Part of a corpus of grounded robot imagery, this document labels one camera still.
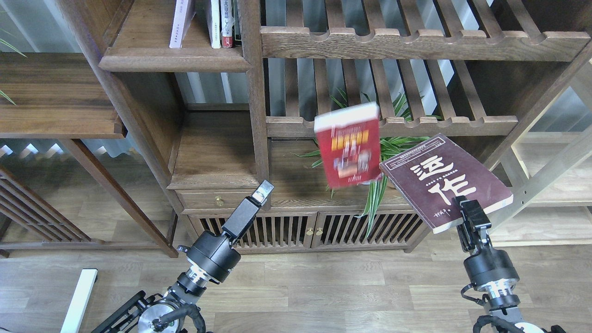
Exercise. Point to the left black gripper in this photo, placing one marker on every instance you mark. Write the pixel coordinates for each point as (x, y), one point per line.
(214, 254)

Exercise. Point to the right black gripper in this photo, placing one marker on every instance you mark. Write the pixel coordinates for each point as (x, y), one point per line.
(488, 264)

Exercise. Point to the dark maroon book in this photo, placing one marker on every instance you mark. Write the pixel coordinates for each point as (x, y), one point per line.
(431, 174)

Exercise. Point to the white lavender book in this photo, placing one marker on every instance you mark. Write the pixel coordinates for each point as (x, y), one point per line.
(183, 15)

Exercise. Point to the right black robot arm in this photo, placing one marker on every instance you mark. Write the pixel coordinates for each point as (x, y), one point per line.
(501, 304)

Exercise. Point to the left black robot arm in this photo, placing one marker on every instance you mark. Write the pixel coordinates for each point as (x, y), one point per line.
(162, 313)

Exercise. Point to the brass drawer knob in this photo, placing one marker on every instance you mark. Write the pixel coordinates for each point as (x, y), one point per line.
(219, 201)

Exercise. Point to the dark wooden bookshelf cabinet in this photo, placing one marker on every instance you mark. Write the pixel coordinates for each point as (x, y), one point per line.
(215, 122)

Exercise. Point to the black upright book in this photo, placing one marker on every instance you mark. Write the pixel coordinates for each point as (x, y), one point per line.
(236, 29)

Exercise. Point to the white table leg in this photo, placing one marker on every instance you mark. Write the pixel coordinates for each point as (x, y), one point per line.
(79, 301)

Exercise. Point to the red white upright book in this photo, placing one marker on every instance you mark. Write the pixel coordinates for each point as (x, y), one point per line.
(227, 23)

